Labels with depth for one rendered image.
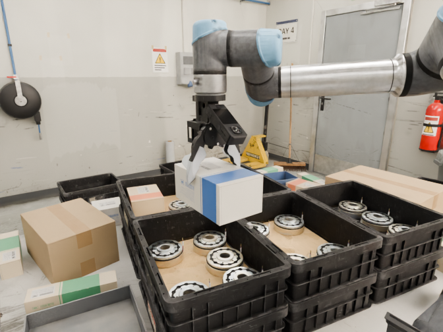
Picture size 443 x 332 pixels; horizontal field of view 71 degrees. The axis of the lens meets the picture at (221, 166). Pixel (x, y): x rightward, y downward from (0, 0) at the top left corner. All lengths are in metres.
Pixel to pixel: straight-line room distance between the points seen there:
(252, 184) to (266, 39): 0.30
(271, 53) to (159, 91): 3.61
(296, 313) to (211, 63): 0.63
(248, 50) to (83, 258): 0.85
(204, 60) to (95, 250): 0.76
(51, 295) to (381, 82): 1.01
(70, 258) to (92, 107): 2.97
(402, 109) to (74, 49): 3.61
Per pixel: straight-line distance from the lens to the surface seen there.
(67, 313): 1.04
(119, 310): 1.02
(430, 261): 1.19
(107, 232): 1.17
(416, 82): 0.81
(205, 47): 0.69
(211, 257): 0.91
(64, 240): 1.11
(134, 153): 4.19
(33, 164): 3.97
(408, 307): 1.13
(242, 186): 0.67
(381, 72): 0.80
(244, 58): 0.68
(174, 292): 0.80
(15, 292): 1.23
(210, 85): 0.69
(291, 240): 1.07
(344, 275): 0.92
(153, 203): 1.20
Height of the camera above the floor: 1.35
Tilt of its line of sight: 16 degrees down
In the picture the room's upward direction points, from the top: straight up
